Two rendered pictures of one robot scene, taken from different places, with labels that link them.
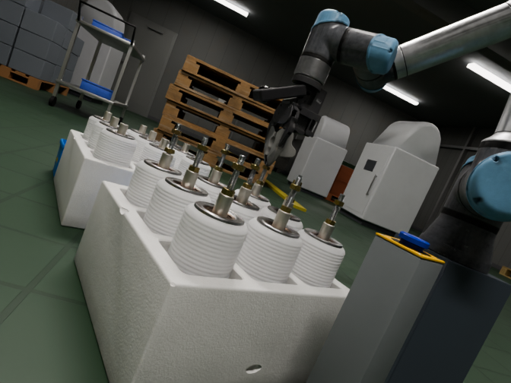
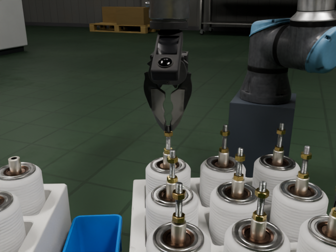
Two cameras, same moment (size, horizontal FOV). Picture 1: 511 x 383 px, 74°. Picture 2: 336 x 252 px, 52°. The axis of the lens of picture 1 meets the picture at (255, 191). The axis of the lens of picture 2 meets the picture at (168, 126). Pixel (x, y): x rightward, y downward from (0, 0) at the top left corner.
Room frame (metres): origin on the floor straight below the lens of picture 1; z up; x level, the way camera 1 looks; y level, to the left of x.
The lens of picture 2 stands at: (0.43, 0.53, 0.58)
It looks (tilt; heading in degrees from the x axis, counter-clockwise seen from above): 20 degrees down; 305
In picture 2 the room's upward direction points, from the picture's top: straight up
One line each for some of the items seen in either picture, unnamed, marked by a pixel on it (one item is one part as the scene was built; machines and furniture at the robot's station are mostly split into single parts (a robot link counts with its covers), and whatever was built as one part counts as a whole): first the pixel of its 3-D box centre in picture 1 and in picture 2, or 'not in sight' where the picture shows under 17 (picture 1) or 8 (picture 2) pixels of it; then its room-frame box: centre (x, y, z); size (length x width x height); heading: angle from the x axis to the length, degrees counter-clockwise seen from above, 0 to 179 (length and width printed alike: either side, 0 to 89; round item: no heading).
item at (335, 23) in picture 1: (326, 39); not in sight; (0.81, -0.02, 0.64); 0.09 x 0.08 x 0.11; 68
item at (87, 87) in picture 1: (103, 72); not in sight; (3.39, 1.83, 0.46); 0.97 x 0.57 x 0.92; 10
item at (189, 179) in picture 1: (189, 180); (258, 227); (0.57, 0.11, 0.26); 0.02 x 0.02 x 0.03
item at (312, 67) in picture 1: (310, 72); (167, 9); (0.82, -0.01, 0.56); 0.08 x 0.08 x 0.05
